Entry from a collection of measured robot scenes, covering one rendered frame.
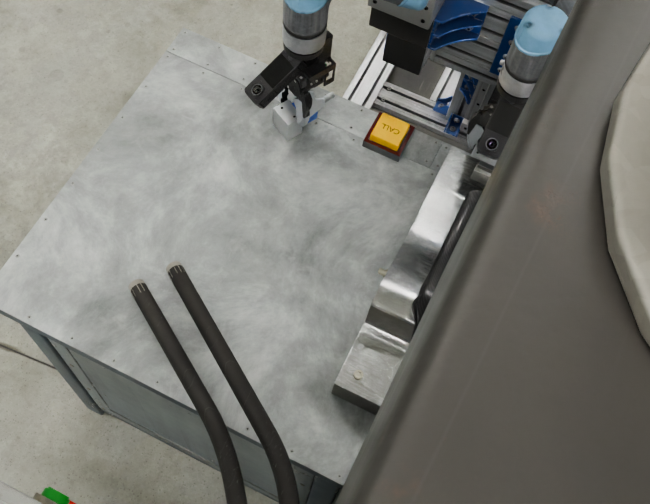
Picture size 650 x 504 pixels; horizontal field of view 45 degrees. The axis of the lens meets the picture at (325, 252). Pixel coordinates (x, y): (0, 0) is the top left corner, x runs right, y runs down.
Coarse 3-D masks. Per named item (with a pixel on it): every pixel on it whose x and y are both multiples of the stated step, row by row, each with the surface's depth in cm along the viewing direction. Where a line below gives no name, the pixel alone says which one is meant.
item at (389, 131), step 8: (384, 120) 156; (392, 120) 156; (400, 120) 156; (376, 128) 155; (384, 128) 155; (392, 128) 155; (400, 128) 155; (408, 128) 156; (376, 136) 154; (384, 136) 154; (392, 136) 154; (400, 136) 154; (384, 144) 155; (392, 144) 154; (400, 144) 155
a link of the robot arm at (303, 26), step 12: (288, 0) 125; (300, 0) 123; (312, 0) 123; (324, 0) 125; (288, 12) 127; (300, 12) 125; (312, 12) 125; (324, 12) 127; (288, 24) 130; (300, 24) 128; (312, 24) 128; (324, 24) 130; (300, 36) 130; (312, 36) 131
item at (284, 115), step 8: (328, 96) 158; (280, 104) 154; (288, 104) 154; (280, 112) 153; (288, 112) 153; (280, 120) 154; (288, 120) 152; (312, 120) 157; (280, 128) 156; (288, 128) 153; (296, 128) 155; (288, 136) 155
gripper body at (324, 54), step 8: (328, 32) 138; (328, 40) 138; (328, 48) 140; (296, 56) 136; (304, 56) 135; (312, 56) 136; (320, 56) 141; (328, 56) 143; (312, 64) 142; (320, 64) 142; (304, 72) 141; (312, 72) 141; (320, 72) 142; (328, 72) 146; (296, 80) 141; (304, 80) 141; (312, 80) 142; (320, 80) 146; (328, 80) 146; (288, 88) 146; (296, 88) 143; (296, 96) 145
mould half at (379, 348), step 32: (448, 160) 146; (448, 192) 144; (416, 224) 141; (448, 224) 141; (416, 256) 136; (384, 288) 129; (416, 288) 130; (384, 320) 131; (352, 352) 132; (384, 352) 133; (352, 384) 130; (384, 384) 130
